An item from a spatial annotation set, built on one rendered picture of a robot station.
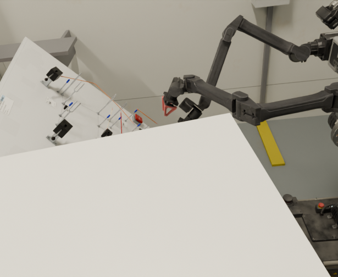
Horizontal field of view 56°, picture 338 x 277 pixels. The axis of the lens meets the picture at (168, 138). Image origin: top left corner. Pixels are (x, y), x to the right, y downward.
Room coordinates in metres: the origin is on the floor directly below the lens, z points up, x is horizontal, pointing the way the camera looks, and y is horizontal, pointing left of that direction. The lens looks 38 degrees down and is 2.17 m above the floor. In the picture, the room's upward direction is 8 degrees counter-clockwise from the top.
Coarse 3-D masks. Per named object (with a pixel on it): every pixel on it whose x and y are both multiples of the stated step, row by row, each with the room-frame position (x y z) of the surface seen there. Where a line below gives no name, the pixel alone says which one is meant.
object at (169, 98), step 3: (168, 90) 1.42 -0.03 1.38; (165, 93) 1.44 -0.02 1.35; (168, 93) 1.40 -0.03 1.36; (165, 96) 1.41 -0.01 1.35; (168, 96) 1.40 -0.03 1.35; (171, 96) 1.39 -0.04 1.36; (168, 99) 1.38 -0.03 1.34; (171, 99) 1.39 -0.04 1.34; (174, 99) 1.39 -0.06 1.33; (168, 102) 1.36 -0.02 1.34; (171, 102) 1.37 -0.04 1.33; (174, 102) 1.37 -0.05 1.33; (177, 102) 1.38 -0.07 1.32; (177, 105) 1.37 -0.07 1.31
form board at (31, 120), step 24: (24, 48) 1.49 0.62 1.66; (24, 72) 1.29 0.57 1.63; (72, 72) 1.61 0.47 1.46; (24, 96) 1.12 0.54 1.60; (48, 96) 1.24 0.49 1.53; (72, 96) 1.37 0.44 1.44; (96, 96) 1.55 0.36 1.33; (0, 120) 0.91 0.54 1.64; (24, 120) 0.98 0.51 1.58; (48, 120) 1.07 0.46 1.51; (72, 120) 1.17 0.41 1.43; (96, 120) 1.31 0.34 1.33; (0, 144) 0.80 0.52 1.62; (24, 144) 0.86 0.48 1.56; (48, 144) 0.93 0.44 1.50
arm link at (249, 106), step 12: (336, 84) 1.07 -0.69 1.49; (312, 96) 1.03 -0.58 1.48; (324, 96) 1.02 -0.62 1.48; (240, 108) 1.04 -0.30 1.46; (252, 108) 0.98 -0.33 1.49; (264, 108) 0.98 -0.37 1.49; (276, 108) 0.99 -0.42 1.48; (288, 108) 0.99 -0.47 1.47; (300, 108) 0.99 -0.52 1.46; (312, 108) 1.00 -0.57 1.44; (324, 108) 1.03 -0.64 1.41; (336, 108) 1.01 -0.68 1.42; (252, 120) 0.98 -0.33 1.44; (264, 120) 0.97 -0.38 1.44
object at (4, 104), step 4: (0, 96) 1.03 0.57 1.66; (4, 96) 1.05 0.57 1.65; (0, 100) 1.01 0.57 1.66; (4, 100) 1.02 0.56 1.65; (8, 100) 1.04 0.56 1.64; (12, 100) 1.05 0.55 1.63; (0, 104) 0.99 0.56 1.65; (4, 104) 1.00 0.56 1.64; (8, 104) 1.01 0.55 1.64; (12, 104) 1.03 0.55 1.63; (0, 108) 0.97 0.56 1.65; (4, 108) 0.98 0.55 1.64; (8, 108) 0.99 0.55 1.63; (4, 112) 0.96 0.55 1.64; (8, 112) 0.97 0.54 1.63
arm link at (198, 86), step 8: (192, 80) 1.36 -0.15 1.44; (200, 80) 1.35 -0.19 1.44; (192, 88) 1.35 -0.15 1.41; (200, 88) 1.29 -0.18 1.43; (208, 88) 1.25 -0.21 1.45; (216, 88) 1.24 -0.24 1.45; (208, 96) 1.23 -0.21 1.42; (216, 96) 1.18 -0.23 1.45; (224, 96) 1.15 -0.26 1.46; (232, 96) 1.10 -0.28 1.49; (240, 96) 1.06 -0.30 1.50; (224, 104) 1.13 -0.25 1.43; (232, 104) 1.09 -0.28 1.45; (232, 112) 1.08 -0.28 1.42; (240, 120) 1.04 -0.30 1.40
